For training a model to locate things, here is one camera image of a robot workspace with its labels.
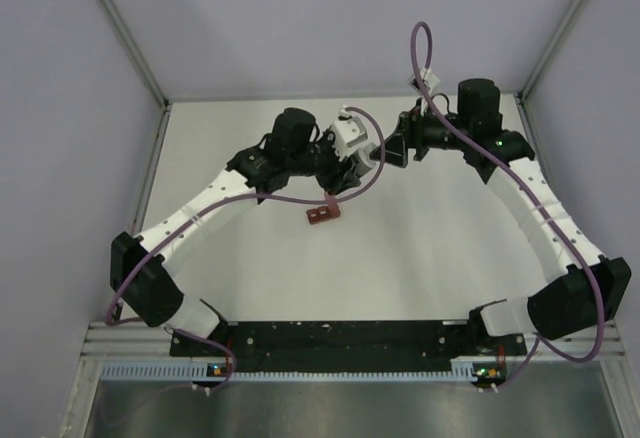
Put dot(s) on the aluminium frame post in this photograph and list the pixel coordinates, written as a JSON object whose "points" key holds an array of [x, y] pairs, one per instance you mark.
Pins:
{"points": [[552, 47], [131, 48]]}

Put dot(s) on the white pill bottle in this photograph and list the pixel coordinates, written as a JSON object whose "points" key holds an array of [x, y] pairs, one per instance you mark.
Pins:
{"points": [[363, 161]]}

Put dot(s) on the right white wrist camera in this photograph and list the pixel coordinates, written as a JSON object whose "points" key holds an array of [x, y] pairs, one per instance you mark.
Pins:
{"points": [[429, 79]]}

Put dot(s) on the grey slotted cable duct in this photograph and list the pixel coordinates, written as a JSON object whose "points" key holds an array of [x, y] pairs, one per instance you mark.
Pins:
{"points": [[207, 372]]}

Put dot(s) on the red weekly pill organizer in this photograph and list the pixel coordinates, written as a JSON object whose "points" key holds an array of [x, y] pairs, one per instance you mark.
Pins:
{"points": [[328, 211]]}

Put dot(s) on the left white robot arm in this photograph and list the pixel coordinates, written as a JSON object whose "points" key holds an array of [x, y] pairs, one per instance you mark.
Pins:
{"points": [[144, 266]]}

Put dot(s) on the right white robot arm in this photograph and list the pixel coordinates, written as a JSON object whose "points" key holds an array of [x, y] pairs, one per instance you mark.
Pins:
{"points": [[583, 287]]}

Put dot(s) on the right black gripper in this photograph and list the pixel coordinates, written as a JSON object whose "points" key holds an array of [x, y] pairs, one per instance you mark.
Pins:
{"points": [[412, 125]]}

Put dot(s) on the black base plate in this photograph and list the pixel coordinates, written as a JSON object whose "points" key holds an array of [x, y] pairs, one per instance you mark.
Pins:
{"points": [[359, 346]]}

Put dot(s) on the left aluminium frame post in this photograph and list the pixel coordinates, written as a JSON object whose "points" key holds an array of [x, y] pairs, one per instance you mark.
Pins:
{"points": [[131, 48]]}

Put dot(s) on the right aluminium frame post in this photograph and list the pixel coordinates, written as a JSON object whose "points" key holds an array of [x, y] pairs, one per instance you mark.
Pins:
{"points": [[552, 47]]}

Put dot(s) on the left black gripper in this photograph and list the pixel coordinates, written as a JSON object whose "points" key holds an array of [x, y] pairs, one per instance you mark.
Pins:
{"points": [[335, 182]]}

